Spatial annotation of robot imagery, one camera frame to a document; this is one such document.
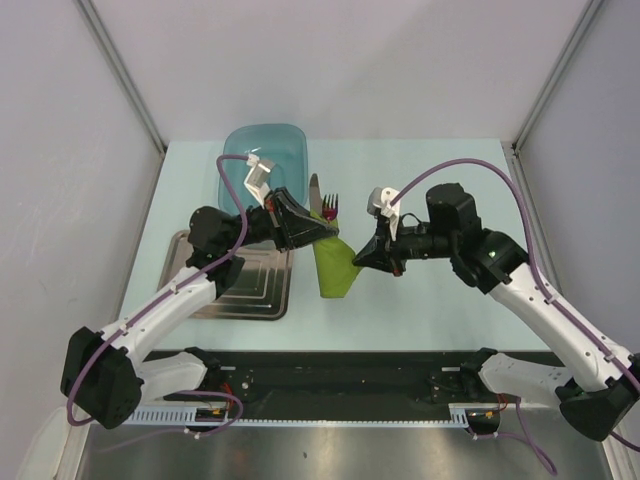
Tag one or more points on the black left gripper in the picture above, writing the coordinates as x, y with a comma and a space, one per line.
291, 225

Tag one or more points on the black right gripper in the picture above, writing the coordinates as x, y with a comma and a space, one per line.
381, 252

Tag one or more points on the silver table knife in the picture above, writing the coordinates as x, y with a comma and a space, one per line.
315, 197

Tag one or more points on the silver fork pink tines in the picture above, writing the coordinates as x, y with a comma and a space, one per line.
330, 207

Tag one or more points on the green paper napkin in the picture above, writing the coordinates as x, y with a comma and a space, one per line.
336, 272

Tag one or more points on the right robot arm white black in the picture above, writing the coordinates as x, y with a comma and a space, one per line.
594, 386

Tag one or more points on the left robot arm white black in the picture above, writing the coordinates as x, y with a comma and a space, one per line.
107, 373

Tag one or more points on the silver metal tray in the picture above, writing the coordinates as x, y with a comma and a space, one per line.
261, 291

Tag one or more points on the teal plastic bin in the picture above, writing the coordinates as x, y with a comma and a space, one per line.
283, 144

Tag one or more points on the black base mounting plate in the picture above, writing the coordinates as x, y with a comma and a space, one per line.
252, 376

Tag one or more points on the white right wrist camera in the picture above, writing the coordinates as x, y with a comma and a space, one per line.
382, 201

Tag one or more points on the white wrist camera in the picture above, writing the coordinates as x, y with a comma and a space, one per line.
382, 201
256, 180

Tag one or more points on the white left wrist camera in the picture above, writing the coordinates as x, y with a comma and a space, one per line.
256, 180

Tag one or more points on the light blue cable duct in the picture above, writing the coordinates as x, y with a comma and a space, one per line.
163, 415

